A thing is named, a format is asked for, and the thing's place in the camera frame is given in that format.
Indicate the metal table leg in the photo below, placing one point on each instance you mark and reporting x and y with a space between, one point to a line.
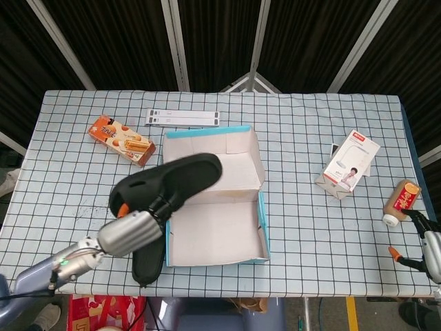
306 313

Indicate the white desk lamp box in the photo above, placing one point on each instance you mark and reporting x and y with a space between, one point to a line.
348 162

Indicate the white paper strip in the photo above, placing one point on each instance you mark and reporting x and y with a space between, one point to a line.
186 113

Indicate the orange biscuit box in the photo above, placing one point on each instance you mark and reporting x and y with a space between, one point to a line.
120 139

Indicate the brown paper bag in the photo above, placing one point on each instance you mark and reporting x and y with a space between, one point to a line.
251 304

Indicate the black rubber slipper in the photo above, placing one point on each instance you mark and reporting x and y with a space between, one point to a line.
148 267
193 172

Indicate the red patterned bag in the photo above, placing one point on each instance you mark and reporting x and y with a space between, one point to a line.
103 313

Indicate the blue checkered tablecloth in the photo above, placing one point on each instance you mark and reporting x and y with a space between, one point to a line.
310 241

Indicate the light blue shoe box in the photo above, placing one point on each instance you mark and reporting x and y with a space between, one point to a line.
213 227

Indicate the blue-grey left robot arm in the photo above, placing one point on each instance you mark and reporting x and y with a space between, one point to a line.
69 263

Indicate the brown bottle with orange label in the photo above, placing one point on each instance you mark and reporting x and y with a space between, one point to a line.
401 203

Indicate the silver screen foot bracket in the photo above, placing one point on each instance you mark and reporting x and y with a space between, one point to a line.
237 84

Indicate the grey shoe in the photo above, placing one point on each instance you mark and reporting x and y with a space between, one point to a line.
8 182
48 317

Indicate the white flat strip box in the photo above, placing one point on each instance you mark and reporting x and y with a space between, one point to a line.
186 121

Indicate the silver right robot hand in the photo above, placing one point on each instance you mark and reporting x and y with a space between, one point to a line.
434 251

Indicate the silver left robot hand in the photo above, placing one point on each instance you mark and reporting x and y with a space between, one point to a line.
131 232

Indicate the black folding screen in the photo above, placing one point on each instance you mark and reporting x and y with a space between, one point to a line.
120 41

